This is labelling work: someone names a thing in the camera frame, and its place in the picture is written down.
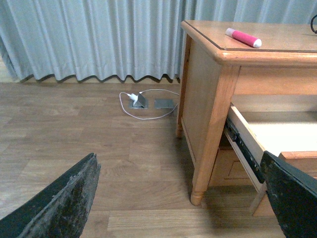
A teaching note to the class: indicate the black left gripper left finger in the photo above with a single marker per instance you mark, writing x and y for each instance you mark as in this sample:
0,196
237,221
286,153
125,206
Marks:
61,209

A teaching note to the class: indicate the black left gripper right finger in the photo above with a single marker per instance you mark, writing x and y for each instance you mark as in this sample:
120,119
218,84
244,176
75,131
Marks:
292,194

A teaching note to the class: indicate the wooden drawer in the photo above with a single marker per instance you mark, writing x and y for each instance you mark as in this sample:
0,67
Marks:
291,136
228,170

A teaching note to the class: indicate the pink marker with clear cap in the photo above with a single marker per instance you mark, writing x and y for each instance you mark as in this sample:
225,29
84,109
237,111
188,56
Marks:
244,38

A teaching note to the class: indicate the wooden nightstand cabinet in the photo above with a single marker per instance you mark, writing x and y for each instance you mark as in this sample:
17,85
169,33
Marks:
219,71

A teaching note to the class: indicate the open metal floor socket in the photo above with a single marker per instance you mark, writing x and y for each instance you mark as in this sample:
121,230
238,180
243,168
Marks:
141,103

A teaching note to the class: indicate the white charger plug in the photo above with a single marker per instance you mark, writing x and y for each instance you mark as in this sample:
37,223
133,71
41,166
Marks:
133,97

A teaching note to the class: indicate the closed metal floor socket cover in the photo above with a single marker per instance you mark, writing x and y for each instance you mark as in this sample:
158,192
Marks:
163,104

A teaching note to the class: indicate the light green curtain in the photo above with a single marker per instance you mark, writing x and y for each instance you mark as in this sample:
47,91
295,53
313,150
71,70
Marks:
105,38

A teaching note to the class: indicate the black drawer slide rail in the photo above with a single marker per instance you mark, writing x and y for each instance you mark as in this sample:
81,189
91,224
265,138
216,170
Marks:
235,137

